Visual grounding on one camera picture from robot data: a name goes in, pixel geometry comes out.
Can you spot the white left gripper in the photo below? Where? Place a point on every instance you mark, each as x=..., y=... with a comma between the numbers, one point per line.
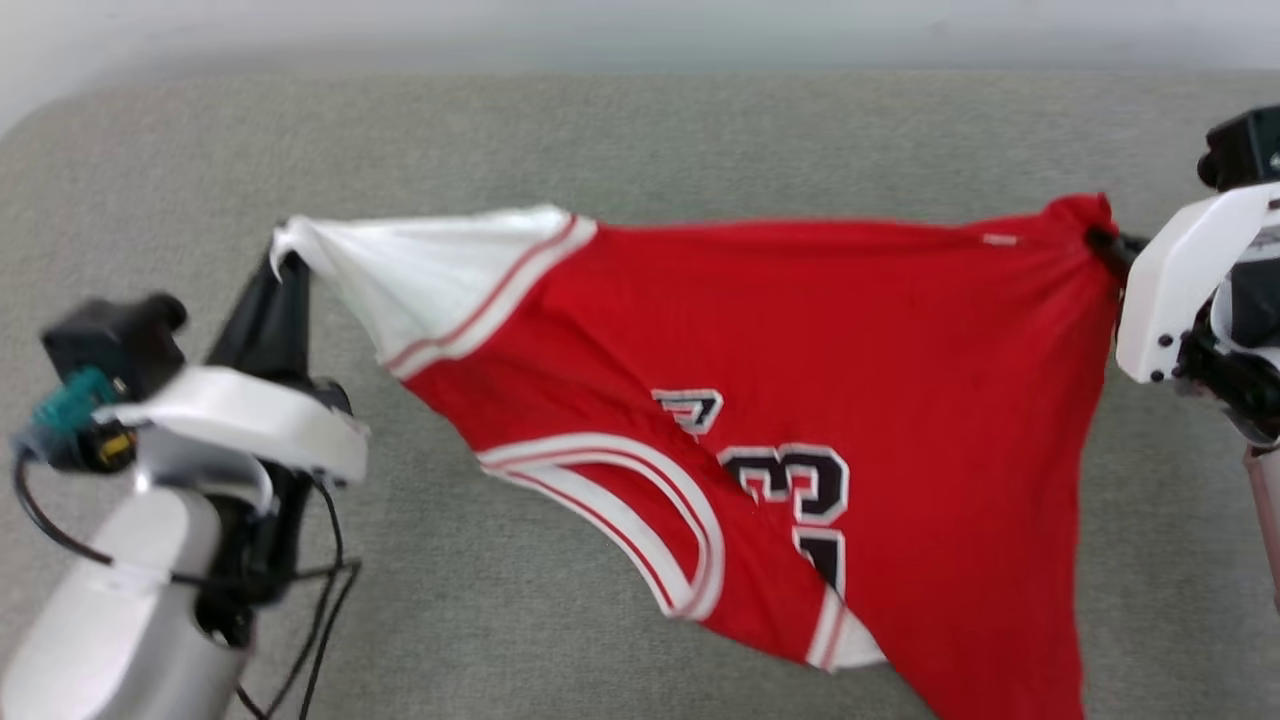
x=250, y=410

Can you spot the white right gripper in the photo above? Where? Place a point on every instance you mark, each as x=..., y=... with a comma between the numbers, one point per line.
x=1165, y=290

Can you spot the red and white basketball jersey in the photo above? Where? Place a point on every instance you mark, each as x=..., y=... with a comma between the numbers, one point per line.
x=850, y=350

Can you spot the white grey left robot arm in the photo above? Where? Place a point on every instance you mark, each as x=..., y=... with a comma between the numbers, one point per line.
x=110, y=620

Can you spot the grey fabric sofa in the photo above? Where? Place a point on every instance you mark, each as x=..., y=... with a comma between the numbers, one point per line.
x=600, y=150

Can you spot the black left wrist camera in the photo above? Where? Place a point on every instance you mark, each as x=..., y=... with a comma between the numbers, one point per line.
x=110, y=340

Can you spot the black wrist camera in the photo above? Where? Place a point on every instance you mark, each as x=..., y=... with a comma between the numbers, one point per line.
x=1245, y=150
x=110, y=340

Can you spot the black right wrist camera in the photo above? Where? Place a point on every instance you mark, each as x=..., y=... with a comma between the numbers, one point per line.
x=1245, y=150

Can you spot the teal left camera connector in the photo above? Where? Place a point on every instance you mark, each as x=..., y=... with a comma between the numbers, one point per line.
x=75, y=400

